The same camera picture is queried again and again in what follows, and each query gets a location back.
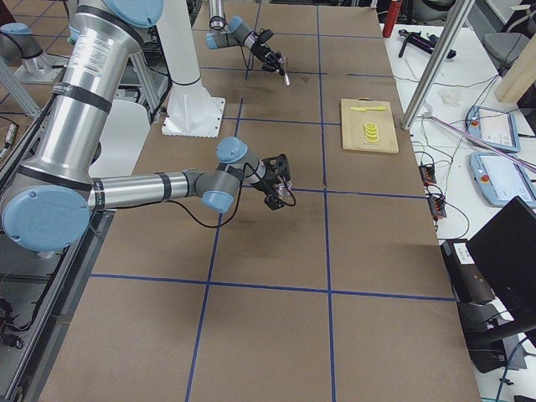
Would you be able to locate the blue teach pendant near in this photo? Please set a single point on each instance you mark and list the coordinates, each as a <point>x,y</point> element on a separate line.
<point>500,180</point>

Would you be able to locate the grey office chair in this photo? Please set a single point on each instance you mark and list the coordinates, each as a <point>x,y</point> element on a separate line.
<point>506,46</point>

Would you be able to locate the blue teach pendant far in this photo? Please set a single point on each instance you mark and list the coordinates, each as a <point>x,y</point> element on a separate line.
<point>494,127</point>

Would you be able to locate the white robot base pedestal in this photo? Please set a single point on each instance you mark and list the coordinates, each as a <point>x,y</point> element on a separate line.
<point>191,110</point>

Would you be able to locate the bamboo cutting board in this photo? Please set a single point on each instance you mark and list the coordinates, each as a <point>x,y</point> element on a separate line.
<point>353,135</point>

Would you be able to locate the aluminium frame post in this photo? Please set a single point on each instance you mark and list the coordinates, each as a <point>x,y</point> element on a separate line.
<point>448,35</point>

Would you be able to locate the green handled reach grabber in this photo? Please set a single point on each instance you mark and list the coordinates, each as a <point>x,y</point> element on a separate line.
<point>520,162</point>

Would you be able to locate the wooden plank upright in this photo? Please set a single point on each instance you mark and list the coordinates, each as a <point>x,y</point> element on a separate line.
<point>520,76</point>

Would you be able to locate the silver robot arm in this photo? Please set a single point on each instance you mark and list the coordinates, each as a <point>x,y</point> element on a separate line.
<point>236,32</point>
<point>48,204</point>

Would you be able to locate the blue teach pendant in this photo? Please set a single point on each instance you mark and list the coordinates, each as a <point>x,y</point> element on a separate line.
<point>494,127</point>
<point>500,180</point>

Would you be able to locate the yellow plastic knife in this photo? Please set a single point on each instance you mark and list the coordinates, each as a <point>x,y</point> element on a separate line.
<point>367,108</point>

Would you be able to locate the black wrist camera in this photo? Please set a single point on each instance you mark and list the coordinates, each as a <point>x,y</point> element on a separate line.
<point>275,164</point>
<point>264,35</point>

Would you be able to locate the clear glass cup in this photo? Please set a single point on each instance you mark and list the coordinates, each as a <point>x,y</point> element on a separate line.
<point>284,191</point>

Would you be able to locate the black computer monitor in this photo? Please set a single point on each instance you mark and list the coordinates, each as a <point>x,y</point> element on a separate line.
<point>504,252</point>

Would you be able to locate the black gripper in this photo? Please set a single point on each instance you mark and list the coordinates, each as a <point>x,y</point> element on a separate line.
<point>261,51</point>
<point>268,184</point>

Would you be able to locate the steel double jigger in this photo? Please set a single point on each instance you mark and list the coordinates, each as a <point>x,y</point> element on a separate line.
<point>283,71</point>

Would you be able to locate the red cylinder bottle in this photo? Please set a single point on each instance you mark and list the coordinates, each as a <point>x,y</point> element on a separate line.
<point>392,17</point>

